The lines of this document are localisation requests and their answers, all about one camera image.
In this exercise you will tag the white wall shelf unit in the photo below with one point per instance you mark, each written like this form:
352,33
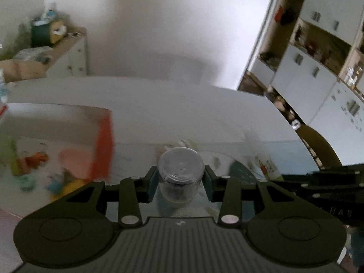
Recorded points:
312,71

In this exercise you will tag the brown cardboard box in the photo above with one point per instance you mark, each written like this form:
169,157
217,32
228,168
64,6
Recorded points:
22,69

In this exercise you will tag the clear plastic jar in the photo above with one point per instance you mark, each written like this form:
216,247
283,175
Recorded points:
180,162

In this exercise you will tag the green tissue box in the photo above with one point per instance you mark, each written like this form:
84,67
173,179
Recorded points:
41,34

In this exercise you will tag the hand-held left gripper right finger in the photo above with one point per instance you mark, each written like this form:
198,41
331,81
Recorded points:
209,186

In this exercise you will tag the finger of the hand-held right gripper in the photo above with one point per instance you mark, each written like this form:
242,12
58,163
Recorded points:
327,175
335,187

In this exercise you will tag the black hanging item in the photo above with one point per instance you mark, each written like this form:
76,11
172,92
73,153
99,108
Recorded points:
288,15

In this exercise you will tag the white orange printed tube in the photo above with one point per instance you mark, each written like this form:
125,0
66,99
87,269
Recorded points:
267,166

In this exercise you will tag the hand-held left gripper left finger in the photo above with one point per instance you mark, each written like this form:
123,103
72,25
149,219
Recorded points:
152,183

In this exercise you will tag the red hanging item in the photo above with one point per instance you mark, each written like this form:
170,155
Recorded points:
279,12

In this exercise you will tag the crumpled plastic bag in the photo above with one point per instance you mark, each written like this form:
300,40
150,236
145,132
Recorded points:
31,54

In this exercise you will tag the yellow toy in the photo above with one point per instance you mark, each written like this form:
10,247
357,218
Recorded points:
72,189

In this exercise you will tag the teal toy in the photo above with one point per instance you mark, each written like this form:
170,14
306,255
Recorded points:
27,182

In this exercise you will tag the orange white cardboard box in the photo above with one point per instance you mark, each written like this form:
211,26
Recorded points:
103,148

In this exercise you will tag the pink round toy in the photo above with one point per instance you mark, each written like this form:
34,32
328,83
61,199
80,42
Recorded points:
76,162

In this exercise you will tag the small orange toy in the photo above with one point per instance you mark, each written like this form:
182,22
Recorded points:
35,158

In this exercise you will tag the small plastic bottle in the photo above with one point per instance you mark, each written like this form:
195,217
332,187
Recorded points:
2,91

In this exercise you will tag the blue white toy figure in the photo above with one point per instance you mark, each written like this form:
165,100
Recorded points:
54,187

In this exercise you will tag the round glass jar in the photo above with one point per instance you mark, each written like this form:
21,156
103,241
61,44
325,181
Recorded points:
295,123

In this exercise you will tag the white sideboard with wooden top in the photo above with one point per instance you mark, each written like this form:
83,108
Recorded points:
75,54

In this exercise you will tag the green tube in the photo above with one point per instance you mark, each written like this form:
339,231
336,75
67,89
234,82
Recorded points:
10,155

